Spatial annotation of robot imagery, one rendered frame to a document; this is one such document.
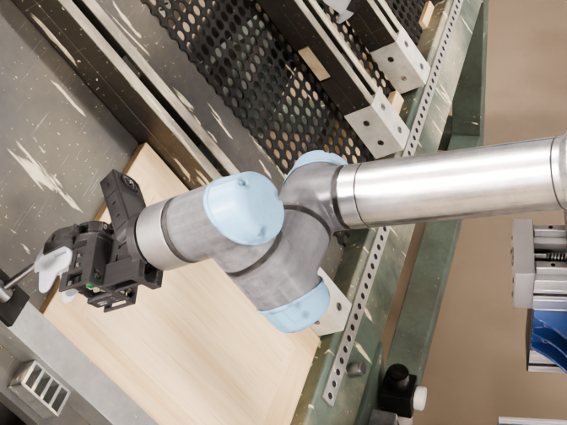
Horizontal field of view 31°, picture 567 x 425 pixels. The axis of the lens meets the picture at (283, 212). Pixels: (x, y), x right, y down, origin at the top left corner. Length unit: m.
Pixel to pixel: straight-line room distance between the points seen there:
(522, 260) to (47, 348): 0.84
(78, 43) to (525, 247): 0.83
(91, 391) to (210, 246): 0.41
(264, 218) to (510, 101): 2.76
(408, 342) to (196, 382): 1.23
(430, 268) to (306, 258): 1.81
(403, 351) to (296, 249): 1.63
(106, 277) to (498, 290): 2.07
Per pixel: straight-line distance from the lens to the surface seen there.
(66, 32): 1.55
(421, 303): 2.82
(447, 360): 2.93
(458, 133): 3.33
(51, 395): 1.39
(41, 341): 1.37
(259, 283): 1.08
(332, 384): 1.78
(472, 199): 1.09
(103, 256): 1.17
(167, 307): 1.57
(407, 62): 2.28
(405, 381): 1.91
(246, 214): 1.02
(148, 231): 1.10
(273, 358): 1.73
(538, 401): 2.86
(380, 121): 2.10
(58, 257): 1.24
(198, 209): 1.05
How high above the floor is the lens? 2.31
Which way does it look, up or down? 43 degrees down
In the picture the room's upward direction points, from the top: 8 degrees counter-clockwise
